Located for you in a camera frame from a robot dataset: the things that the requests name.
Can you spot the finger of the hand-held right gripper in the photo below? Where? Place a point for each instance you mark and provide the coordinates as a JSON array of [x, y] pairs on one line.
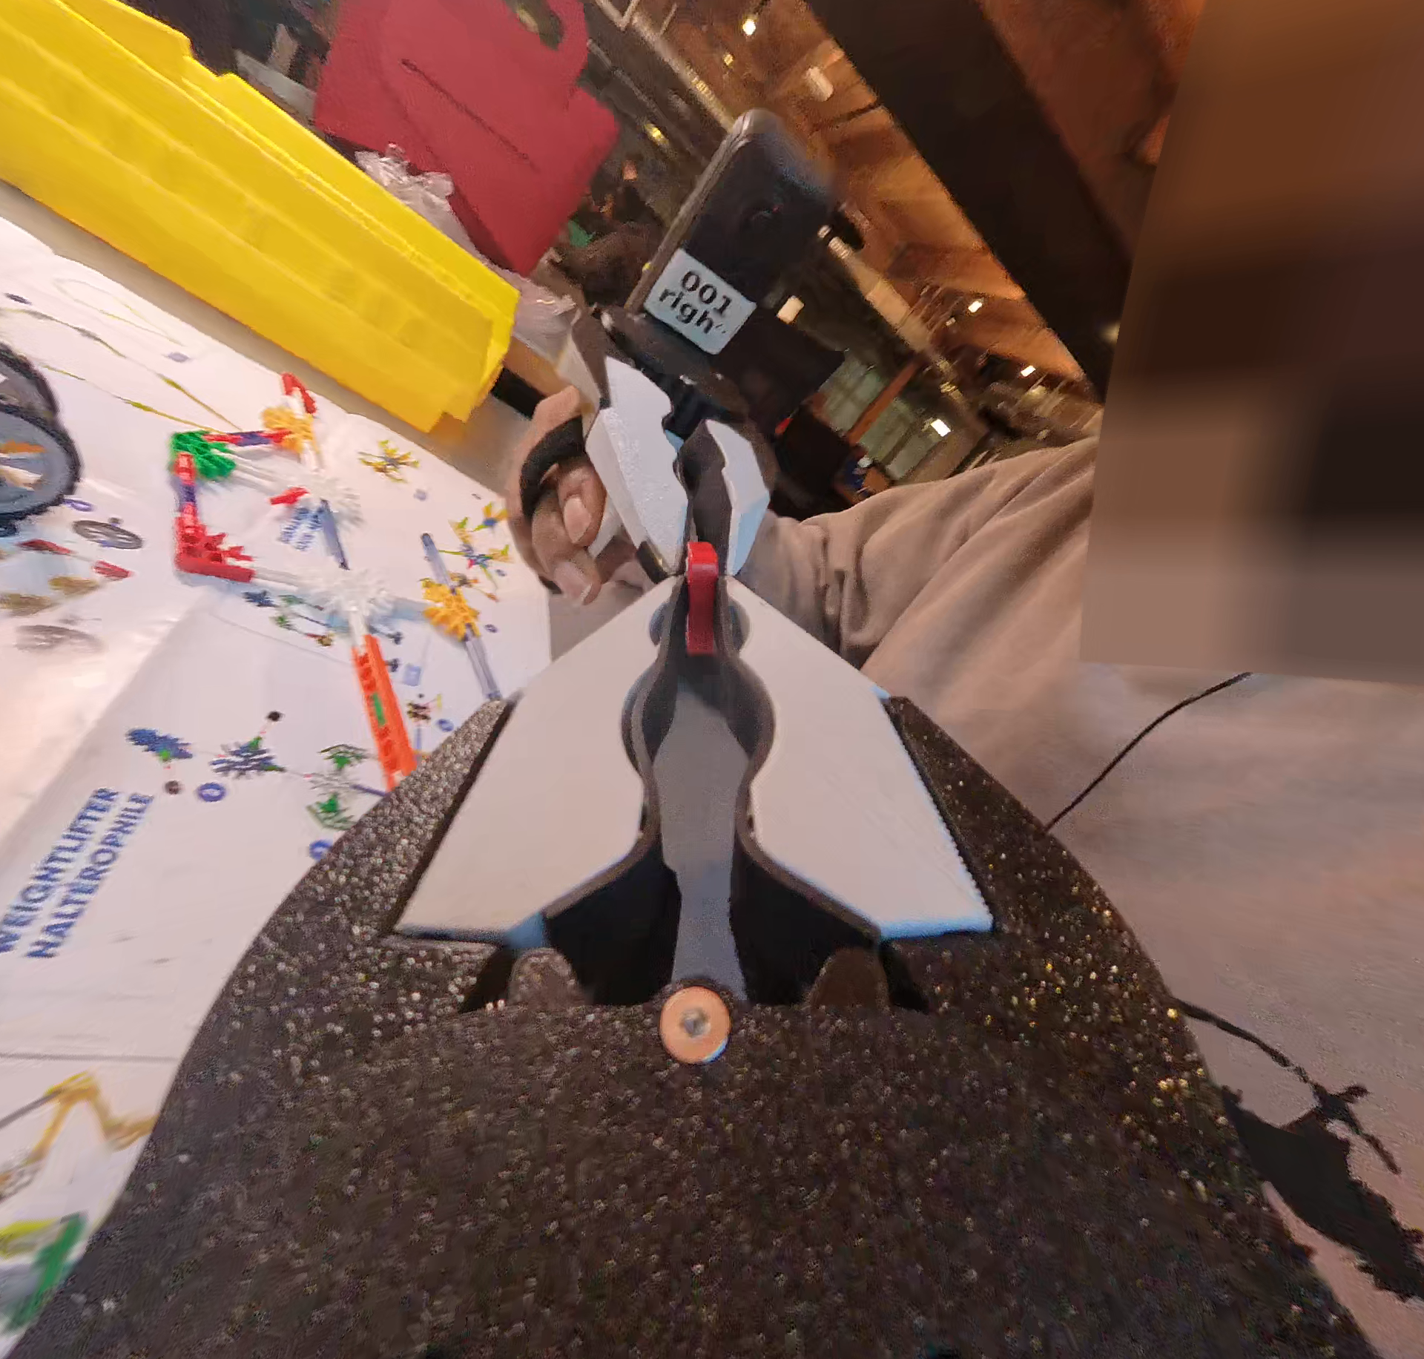
[[742, 505], [636, 459]]

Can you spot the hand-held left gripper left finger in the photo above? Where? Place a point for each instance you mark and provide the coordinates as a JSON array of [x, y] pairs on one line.
[[524, 824]]

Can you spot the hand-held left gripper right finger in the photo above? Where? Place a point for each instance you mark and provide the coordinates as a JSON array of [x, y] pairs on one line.
[[868, 824]]

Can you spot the short red toy rod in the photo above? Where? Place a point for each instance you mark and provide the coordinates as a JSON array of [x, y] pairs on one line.
[[702, 598]]

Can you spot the colourful construction toy model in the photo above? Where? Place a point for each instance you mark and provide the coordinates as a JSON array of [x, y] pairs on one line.
[[384, 715]]

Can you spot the yellow plastic bin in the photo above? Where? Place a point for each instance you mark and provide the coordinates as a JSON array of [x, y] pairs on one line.
[[224, 180]]

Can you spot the toy wheel pair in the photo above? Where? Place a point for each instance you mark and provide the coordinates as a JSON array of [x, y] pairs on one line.
[[27, 459]]

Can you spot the person's right forearm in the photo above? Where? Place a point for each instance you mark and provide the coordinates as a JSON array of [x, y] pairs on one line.
[[957, 557]]

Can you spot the red box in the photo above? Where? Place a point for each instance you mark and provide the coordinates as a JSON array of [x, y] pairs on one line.
[[467, 114]]

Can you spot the white instruction sheet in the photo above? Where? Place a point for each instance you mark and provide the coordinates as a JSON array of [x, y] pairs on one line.
[[224, 669]]

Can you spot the clear plastic bag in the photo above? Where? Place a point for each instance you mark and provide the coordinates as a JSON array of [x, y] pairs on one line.
[[413, 174]]

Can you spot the person's upper body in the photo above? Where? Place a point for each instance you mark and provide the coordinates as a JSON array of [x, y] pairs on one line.
[[1246, 870]]

